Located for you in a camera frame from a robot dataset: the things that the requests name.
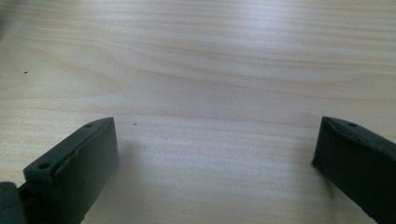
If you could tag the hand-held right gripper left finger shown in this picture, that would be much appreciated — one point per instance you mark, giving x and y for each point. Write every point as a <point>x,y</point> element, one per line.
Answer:
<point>81,168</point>

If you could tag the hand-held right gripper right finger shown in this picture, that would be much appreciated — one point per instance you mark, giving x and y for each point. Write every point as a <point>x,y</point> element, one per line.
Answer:
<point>358,161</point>

